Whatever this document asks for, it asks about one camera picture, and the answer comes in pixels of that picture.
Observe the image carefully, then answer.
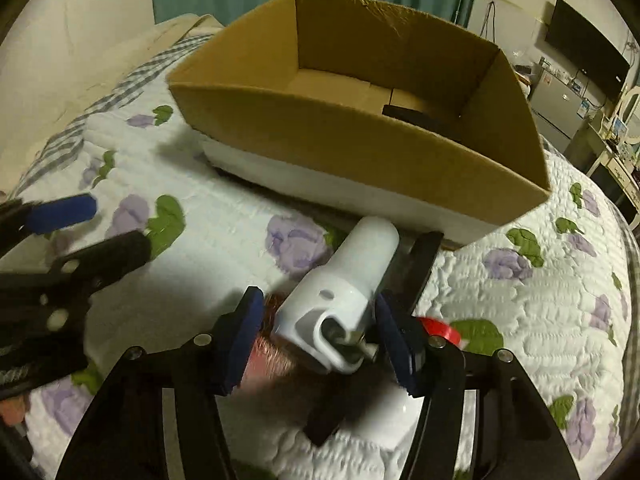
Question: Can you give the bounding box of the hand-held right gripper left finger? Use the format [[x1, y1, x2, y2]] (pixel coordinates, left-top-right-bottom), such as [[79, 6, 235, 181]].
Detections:
[[55, 286, 266, 480]]

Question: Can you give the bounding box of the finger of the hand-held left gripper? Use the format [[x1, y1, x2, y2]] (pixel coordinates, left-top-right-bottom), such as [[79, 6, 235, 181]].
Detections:
[[0, 194, 99, 241], [42, 230, 154, 306]]

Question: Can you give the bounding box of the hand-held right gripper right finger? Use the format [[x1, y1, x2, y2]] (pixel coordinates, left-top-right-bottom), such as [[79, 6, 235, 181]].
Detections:
[[375, 293, 582, 480]]

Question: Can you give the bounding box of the white plastic handheld device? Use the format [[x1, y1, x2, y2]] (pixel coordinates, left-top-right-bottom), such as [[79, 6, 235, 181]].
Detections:
[[274, 215, 401, 375]]

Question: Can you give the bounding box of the brown cardboard box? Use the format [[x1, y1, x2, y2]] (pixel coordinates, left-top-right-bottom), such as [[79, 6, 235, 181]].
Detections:
[[166, 0, 552, 235]]

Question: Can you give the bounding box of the copper-coloured metal object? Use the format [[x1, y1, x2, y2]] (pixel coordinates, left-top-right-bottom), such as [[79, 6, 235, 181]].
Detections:
[[244, 294, 313, 392]]

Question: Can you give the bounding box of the red tape roll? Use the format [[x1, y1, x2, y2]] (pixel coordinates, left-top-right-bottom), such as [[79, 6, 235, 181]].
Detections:
[[417, 316, 463, 349]]

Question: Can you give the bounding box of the black plastic bar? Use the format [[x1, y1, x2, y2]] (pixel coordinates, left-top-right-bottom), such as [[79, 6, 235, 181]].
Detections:
[[304, 232, 446, 448]]

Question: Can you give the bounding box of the grey plaid cloth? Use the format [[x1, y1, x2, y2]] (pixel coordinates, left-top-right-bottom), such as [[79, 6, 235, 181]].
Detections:
[[10, 34, 221, 201]]

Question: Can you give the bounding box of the beige bed sheet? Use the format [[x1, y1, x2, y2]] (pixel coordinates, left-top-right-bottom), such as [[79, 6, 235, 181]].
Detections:
[[0, 12, 226, 183]]

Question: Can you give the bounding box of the floral quilted blanket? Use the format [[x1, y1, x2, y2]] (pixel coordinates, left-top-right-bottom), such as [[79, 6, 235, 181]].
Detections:
[[0, 35, 640, 480]]

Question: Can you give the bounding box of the white foam slab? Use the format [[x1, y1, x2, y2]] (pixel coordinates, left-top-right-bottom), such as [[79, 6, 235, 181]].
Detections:
[[200, 136, 501, 251]]

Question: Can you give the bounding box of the black object in box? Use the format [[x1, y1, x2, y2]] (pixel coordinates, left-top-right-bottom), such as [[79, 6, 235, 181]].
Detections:
[[382, 103, 463, 143]]

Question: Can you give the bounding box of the white dressing table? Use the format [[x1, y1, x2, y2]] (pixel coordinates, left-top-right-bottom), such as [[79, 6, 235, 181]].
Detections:
[[584, 125, 640, 233]]

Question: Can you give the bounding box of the silver refrigerator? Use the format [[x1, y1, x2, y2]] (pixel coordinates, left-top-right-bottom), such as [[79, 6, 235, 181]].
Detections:
[[529, 59, 597, 157]]

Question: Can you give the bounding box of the oval white-framed mirror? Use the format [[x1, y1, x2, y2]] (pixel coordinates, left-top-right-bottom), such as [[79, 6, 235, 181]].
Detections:
[[612, 85, 640, 132]]

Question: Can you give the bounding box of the black flat television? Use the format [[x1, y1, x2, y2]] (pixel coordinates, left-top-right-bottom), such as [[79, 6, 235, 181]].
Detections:
[[544, 0, 631, 104]]

